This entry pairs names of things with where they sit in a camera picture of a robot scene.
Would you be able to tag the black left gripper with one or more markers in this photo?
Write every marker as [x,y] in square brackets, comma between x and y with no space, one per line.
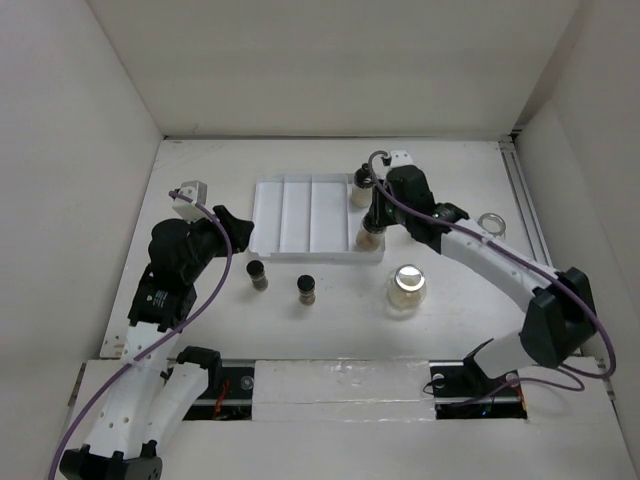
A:
[237,229]

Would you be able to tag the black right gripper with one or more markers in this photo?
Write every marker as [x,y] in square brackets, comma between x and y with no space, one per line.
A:
[377,206]

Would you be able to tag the black-cap bottle tan powder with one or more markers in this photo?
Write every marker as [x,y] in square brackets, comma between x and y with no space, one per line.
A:
[369,239]

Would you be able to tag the black-cap bottle white powder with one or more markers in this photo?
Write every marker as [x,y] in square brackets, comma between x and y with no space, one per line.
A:
[361,191]

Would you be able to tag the round glass jar silver lid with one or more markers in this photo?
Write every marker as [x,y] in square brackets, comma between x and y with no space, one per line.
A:
[406,289]

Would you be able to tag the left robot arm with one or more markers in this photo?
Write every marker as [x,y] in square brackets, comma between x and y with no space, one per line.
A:
[119,433]

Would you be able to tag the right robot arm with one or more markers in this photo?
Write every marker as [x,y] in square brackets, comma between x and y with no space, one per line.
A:
[559,313]

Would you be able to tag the small black-lid spice jar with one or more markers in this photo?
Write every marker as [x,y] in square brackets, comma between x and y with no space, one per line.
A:
[256,271]

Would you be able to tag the white divided organizer tray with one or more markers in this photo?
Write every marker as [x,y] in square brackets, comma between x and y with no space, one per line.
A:
[308,218]

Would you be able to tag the small brown spice jar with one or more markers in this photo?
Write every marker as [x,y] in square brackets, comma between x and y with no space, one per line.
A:
[306,288]

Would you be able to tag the white foam front block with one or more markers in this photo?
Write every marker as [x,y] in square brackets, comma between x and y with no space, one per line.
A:
[349,391]

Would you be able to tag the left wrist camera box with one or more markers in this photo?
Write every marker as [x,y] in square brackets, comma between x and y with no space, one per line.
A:
[185,200]

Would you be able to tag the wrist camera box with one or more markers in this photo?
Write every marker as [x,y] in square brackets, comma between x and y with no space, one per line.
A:
[185,200]
[397,158]

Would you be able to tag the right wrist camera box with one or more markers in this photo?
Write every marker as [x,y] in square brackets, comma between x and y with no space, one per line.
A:
[397,158]

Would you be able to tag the aluminium rail right side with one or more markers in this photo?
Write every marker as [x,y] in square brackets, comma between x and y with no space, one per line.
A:
[525,205]

